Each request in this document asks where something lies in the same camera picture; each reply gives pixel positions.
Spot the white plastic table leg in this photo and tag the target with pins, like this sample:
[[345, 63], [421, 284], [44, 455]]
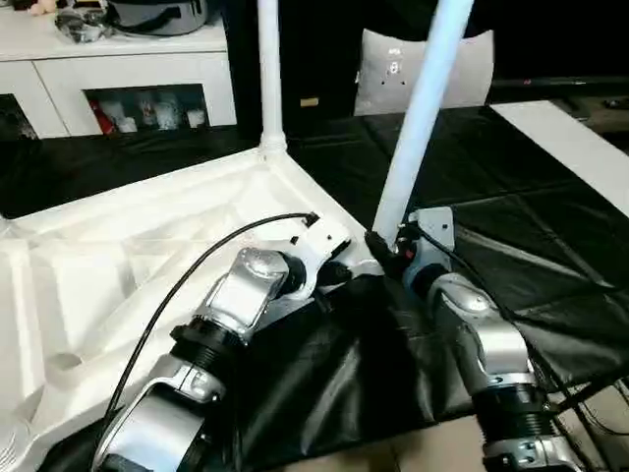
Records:
[[271, 74], [422, 123]]

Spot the small tan block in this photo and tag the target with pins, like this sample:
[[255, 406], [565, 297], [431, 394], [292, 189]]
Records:
[[308, 102]]

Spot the grey cushion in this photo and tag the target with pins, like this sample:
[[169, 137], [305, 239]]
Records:
[[467, 69]]

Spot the white flat board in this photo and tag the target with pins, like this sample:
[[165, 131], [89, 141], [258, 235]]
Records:
[[575, 142]]

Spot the white cabinet with glass doors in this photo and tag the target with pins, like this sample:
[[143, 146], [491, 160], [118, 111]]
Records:
[[98, 69]]

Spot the grey round bag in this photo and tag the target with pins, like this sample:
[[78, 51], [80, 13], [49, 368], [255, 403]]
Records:
[[157, 17]]

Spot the dark clutter pile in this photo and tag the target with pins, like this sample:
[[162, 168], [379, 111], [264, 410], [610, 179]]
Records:
[[81, 27]]

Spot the small white plush toy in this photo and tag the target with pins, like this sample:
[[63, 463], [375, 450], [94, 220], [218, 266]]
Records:
[[41, 6]]

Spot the thin black metal rail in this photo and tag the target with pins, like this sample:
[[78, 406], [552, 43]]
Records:
[[565, 81]]

